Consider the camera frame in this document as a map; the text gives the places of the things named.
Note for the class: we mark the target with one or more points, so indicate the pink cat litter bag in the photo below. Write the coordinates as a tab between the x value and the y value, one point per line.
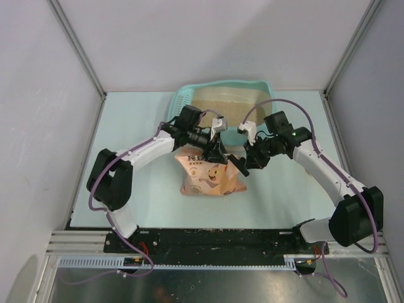
206	178

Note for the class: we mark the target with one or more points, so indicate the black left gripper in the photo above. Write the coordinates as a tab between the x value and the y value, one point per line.
214	151

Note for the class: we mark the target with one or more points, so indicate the left aluminium corner post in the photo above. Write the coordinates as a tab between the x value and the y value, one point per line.
76	45

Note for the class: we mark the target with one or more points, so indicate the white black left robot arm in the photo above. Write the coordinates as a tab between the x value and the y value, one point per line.
111	181

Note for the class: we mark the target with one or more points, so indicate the teal and beige litter box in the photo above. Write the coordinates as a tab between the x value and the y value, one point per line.
229	90

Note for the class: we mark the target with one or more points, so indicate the white slotted cable duct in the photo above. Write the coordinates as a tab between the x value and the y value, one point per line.
129	263

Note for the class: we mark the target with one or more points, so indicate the black t-shaped plastic part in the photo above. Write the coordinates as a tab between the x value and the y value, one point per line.
239	163

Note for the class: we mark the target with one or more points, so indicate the aluminium frame rail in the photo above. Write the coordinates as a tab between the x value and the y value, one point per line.
87	242

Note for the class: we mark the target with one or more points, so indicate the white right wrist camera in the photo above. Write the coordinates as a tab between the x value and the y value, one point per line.
248	128

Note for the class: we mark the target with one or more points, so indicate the beige cat litter in box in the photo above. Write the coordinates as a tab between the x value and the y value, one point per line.
234	112

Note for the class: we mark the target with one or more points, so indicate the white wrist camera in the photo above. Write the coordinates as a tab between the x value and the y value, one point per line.
248	128
218	125

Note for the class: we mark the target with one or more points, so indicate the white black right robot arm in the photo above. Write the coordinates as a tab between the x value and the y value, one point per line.
358	209

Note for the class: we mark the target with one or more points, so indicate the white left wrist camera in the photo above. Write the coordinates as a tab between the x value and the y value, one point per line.
218	125

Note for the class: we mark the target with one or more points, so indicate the right aluminium corner post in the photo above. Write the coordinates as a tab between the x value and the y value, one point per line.
362	28

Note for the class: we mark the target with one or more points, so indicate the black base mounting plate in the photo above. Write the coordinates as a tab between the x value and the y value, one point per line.
220	257

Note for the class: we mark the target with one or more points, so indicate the aluminium corner post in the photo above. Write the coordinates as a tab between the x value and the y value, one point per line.
76	45
362	28

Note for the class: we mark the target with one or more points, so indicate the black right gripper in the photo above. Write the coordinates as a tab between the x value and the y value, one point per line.
254	160

